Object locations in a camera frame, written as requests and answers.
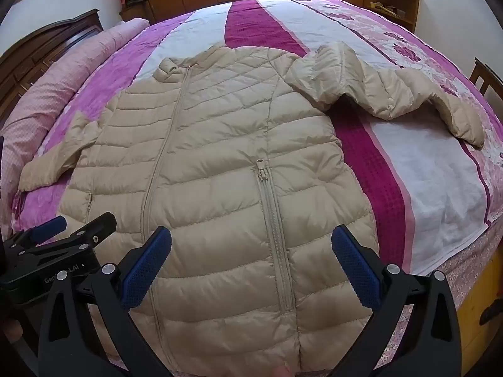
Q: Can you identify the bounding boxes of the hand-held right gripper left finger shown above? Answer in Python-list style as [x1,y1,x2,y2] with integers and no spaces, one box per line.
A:
[37,226,174,377]

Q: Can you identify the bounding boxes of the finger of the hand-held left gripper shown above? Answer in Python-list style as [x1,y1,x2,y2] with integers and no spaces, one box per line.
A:
[8,216,67,249]
[29,212,118,255]

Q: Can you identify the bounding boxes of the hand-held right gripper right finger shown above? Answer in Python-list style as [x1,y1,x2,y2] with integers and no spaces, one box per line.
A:
[328,225,463,377]

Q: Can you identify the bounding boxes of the beige puffer jacket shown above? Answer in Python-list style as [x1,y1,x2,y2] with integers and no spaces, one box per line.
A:
[18,41,485,377]

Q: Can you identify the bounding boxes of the floral pink bed sheet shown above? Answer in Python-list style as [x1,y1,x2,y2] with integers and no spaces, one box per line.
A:
[377,224,503,377]

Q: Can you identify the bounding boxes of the pink white striped blanket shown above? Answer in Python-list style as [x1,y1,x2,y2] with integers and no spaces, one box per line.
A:
[12,0,503,377]

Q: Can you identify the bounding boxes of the pink long pillow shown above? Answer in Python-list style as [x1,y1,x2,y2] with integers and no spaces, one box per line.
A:
[0,18,150,240]

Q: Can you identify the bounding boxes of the dark wooden headboard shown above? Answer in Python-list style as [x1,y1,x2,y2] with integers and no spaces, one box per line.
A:
[0,8,103,126]

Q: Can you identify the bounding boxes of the wooden chair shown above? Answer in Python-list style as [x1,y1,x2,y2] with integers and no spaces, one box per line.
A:
[469,58,503,107]

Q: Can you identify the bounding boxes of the small items on shelf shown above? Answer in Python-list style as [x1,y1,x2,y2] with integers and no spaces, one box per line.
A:
[371,2,405,18]

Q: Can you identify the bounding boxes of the yellow wooden bed frame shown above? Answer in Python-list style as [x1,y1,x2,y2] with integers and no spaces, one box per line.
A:
[456,279,503,377]

